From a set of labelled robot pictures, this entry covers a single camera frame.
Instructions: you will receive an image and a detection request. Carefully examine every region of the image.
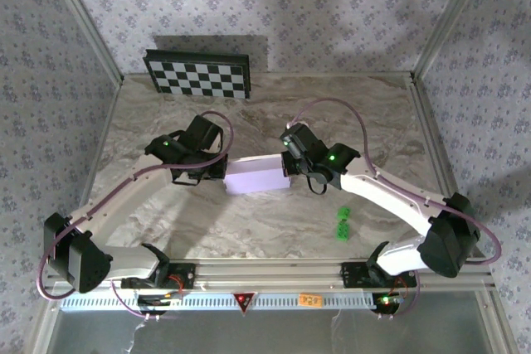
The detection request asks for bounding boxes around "white and lilac paper box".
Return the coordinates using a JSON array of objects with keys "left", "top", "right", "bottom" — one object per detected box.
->
[{"left": 222, "top": 153, "right": 293, "bottom": 196}]

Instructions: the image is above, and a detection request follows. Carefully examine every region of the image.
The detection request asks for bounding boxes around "large green building block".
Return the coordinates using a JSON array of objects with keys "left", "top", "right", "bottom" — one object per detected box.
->
[{"left": 334, "top": 221, "right": 351, "bottom": 244}]

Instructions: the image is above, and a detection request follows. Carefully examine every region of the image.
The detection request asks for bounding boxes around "black and white checkerboard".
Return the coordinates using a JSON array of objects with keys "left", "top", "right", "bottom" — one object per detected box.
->
[{"left": 143, "top": 49, "right": 251, "bottom": 100}]

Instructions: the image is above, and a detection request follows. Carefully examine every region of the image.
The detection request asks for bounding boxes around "orange paper label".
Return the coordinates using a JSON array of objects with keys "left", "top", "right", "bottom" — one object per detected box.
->
[{"left": 297, "top": 292, "right": 324, "bottom": 308}]

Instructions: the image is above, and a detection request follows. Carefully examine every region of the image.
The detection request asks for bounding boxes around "black controller board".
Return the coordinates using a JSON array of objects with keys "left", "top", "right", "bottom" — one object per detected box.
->
[
  {"left": 371, "top": 292, "right": 406, "bottom": 314},
  {"left": 136, "top": 293, "right": 184, "bottom": 316}
]

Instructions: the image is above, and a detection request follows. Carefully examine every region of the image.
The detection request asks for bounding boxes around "red triangle warning sticker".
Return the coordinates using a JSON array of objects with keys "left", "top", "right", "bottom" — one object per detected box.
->
[{"left": 231, "top": 292, "right": 258, "bottom": 314}]

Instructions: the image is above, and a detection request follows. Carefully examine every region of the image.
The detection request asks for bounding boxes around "aluminium side rail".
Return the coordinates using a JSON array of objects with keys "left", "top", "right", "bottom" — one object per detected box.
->
[
  {"left": 408, "top": 74, "right": 476, "bottom": 258},
  {"left": 78, "top": 75, "right": 124, "bottom": 222}
]

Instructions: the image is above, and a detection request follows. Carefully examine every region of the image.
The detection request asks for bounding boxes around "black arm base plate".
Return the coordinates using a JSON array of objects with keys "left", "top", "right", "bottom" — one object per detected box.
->
[
  {"left": 119, "top": 261, "right": 197, "bottom": 290},
  {"left": 340, "top": 260, "right": 417, "bottom": 289}
]

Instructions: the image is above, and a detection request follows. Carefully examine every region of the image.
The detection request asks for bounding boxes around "long aluminium frame rail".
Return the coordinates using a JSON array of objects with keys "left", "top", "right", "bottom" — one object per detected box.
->
[{"left": 44, "top": 258, "right": 498, "bottom": 292}]

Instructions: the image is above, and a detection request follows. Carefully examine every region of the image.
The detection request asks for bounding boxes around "grey slotted cable duct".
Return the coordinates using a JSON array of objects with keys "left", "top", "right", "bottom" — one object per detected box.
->
[{"left": 61, "top": 292, "right": 410, "bottom": 313}]

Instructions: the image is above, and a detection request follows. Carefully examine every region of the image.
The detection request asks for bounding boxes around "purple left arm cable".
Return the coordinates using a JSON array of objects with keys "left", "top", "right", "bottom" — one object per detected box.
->
[{"left": 37, "top": 111, "right": 236, "bottom": 322}]

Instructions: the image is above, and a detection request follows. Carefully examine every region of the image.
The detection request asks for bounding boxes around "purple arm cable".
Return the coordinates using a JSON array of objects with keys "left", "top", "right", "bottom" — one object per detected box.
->
[
  {"left": 37, "top": 111, "right": 236, "bottom": 322},
  {"left": 288, "top": 98, "right": 502, "bottom": 321}
]

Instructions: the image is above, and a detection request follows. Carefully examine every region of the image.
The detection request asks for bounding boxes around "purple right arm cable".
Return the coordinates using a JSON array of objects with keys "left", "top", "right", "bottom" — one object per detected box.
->
[{"left": 288, "top": 98, "right": 502, "bottom": 321}]

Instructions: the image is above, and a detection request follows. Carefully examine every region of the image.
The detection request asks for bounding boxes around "grey lower frame panel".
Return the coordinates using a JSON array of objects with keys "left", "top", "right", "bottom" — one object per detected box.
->
[{"left": 31, "top": 289, "right": 519, "bottom": 354}]

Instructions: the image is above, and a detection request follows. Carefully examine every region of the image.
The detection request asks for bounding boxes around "aluminium frame post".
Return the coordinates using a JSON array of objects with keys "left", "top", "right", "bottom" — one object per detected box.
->
[
  {"left": 39, "top": 0, "right": 125, "bottom": 84},
  {"left": 409, "top": 0, "right": 497, "bottom": 81}
]

